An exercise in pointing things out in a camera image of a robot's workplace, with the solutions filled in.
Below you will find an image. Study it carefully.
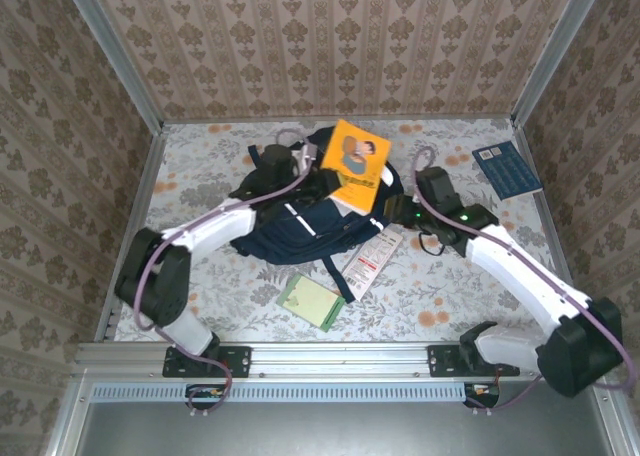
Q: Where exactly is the black cable port with wires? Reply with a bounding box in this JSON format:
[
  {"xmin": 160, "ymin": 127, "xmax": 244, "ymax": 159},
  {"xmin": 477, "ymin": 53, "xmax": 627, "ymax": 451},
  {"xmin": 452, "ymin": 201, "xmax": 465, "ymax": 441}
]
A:
[
  {"xmin": 463, "ymin": 381, "xmax": 501, "ymax": 410},
  {"xmin": 185, "ymin": 383, "xmax": 225, "ymax": 411}
]

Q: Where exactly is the aluminium right frame post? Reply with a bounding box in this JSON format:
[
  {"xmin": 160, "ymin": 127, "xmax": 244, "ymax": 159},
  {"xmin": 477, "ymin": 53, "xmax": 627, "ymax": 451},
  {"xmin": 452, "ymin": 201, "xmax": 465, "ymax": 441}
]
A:
[{"xmin": 510, "ymin": 0, "xmax": 609, "ymax": 127}]

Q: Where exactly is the grey metal panel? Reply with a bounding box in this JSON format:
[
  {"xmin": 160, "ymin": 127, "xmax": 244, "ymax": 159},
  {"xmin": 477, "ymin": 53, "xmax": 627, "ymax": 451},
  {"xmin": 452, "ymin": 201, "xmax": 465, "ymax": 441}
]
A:
[{"xmin": 47, "ymin": 379, "xmax": 640, "ymax": 456}]

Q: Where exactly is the yellow book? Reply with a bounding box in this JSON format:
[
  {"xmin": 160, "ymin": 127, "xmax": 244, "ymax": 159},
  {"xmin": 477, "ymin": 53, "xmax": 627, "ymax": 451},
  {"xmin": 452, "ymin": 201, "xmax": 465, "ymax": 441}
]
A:
[{"xmin": 319, "ymin": 119, "xmax": 393, "ymax": 216}]

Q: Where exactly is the navy blue backpack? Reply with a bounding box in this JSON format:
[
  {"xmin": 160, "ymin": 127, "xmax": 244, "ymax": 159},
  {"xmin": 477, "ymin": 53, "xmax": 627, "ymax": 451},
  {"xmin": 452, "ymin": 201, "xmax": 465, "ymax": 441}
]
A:
[{"xmin": 229, "ymin": 128, "xmax": 406, "ymax": 305}]

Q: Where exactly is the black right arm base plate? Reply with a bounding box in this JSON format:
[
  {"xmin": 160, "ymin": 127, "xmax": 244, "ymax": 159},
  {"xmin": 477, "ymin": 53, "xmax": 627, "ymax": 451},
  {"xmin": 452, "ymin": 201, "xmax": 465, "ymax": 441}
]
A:
[{"xmin": 426, "ymin": 344, "xmax": 521, "ymax": 379}]

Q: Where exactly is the aluminium right side rail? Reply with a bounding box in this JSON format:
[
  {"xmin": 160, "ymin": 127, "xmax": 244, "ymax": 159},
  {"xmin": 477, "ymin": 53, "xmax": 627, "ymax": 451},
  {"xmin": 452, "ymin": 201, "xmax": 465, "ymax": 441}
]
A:
[{"xmin": 512, "ymin": 120, "xmax": 591, "ymax": 341}]

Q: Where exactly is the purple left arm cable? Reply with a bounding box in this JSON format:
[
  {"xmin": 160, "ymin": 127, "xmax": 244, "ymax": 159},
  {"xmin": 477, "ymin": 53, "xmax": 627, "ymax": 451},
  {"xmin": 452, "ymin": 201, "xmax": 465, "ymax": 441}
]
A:
[{"xmin": 134, "ymin": 127, "xmax": 316, "ymax": 417}]

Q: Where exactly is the aluminium left frame post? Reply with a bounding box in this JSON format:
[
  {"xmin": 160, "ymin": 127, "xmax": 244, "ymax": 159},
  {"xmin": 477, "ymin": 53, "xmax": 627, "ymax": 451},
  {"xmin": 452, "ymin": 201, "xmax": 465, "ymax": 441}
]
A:
[{"xmin": 56, "ymin": 0, "xmax": 166, "ymax": 135}]

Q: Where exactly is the blue book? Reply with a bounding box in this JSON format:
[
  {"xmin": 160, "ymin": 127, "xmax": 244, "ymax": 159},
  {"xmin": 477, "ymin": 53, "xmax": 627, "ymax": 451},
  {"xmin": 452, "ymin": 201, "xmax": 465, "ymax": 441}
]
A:
[{"xmin": 471, "ymin": 140, "xmax": 544, "ymax": 201}]

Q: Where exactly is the green notepad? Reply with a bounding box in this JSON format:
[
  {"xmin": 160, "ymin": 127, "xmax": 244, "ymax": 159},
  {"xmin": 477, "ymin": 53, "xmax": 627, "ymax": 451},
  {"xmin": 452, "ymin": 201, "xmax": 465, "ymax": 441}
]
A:
[{"xmin": 275, "ymin": 274, "xmax": 347, "ymax": 333}]

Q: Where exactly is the aluminium front frame rail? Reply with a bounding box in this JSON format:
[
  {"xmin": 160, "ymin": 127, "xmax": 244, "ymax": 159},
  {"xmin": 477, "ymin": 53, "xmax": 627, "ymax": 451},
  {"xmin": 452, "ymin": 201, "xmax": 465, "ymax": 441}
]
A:
[{"xmin": 73, "ymin": 339, "xmax": 614, "ymax": 377}]

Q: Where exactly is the floral tablecloth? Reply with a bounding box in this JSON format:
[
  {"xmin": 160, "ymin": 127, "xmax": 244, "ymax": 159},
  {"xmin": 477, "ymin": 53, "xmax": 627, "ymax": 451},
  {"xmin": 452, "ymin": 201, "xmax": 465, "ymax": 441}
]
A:
[{"xmin": 113, "ymin": 118, "xmax": 581, "ymax": 343}]

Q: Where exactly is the slotted grey cable duct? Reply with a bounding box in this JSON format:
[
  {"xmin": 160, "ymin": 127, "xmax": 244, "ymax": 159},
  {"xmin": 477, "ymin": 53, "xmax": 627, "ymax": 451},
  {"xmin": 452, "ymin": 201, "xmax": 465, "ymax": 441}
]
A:
[{"xmin": 91, "ymin": 381, "xmax": 474, "ymax": 403}]

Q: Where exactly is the aluminium left side rail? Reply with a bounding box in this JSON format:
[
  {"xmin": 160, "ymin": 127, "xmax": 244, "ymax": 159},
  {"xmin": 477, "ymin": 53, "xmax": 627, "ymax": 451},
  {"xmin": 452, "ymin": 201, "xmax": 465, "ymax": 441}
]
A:
[{"xmin": 94, "ymin": 123, "xmax": 169, "ymax": 343}]

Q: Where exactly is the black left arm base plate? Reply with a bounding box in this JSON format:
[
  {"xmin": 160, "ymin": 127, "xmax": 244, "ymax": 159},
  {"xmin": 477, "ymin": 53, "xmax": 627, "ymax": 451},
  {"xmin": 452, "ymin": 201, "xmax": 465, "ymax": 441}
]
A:
[{"xmin": 162, "ymin": 344, "xmax": 251, "ymax": 379}]

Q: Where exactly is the white ruler set package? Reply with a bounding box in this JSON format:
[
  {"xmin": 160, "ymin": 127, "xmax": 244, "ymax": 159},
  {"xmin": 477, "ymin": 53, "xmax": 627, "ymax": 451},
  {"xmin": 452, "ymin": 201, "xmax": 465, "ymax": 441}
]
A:
[{"xmin": 340, "ymin": 225, "xmax": 404, "ymax": 302}]

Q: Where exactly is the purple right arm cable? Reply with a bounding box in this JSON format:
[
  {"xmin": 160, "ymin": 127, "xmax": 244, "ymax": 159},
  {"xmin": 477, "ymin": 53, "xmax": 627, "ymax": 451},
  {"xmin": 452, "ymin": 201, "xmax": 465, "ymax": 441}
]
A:
[{"xmin": 410, "ymin": 146, "xmax": 629, "ymax": 417}]

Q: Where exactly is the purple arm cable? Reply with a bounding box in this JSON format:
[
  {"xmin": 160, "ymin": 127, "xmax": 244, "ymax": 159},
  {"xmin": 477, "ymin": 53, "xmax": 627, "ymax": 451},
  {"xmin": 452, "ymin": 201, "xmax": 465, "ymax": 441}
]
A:
[
  {"xmin": 410, "ymin": 146, "xmax": 629, "ymax": 417},
  {"xmin": 134, "ymin": 127, "xmax": 316, "ymax": 417}
]

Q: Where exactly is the aluminium frame post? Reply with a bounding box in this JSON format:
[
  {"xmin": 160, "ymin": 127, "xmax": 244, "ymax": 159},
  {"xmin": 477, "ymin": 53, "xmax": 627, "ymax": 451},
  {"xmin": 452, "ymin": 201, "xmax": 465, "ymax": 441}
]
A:
[
  {"xmin": 510, "ymin": 0, "xmax": 609, "ymax": 127},
  {"xmin": 56, "ymin": 0, "xmax": 166, "ymax": 135}
]

